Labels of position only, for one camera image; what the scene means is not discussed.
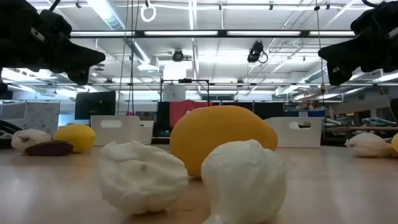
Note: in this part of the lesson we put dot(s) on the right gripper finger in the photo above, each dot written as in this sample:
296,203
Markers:
342,56
339,76

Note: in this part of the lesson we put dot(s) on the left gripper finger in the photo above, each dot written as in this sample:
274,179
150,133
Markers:
79,77
84,58

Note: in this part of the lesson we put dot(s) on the yellow lemon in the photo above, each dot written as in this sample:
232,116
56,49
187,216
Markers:
395,142
76,137

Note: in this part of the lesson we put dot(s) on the cream garlic bulb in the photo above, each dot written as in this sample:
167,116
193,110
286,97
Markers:
29,138
367,144

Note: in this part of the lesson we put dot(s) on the small purple eggplant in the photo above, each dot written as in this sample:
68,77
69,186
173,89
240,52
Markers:
49,148

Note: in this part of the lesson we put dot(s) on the white garlic bulb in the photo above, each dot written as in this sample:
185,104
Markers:
245,183
143,177

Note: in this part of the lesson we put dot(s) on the orange-yellow fruit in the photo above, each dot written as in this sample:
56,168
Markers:
217,133

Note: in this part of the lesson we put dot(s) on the black monitor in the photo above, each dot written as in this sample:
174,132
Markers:
94,105

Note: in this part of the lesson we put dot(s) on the blue box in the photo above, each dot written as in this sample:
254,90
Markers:
303,113

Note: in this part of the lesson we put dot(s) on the speckled white panel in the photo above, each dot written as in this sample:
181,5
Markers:
34,115

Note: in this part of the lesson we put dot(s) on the black horizontal rig bar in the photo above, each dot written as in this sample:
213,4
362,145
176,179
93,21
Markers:
280,84

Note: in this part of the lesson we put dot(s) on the wooden side table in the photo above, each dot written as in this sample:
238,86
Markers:
373,128

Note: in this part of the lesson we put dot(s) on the red clamp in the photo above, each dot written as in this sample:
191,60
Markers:
130,113

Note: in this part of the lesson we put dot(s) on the translucent white plastic basket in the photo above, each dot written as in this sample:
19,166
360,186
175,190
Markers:
115,137

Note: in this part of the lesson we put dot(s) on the black panel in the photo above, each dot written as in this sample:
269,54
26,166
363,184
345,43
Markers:
269,110

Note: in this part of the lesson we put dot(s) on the round black ceiling device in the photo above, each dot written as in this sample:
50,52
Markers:
178,55

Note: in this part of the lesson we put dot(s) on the white box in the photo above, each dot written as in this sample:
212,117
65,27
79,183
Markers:
174,92

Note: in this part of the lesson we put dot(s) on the overhead LED light bar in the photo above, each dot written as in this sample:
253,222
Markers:
180,33

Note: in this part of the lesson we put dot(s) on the red cloth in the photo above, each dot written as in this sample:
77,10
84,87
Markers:
183,110

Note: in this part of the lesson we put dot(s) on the black overhead camera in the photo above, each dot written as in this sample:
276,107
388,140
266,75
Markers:
256,51

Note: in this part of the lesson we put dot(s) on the black rack frame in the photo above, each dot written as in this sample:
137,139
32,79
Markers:
185,81

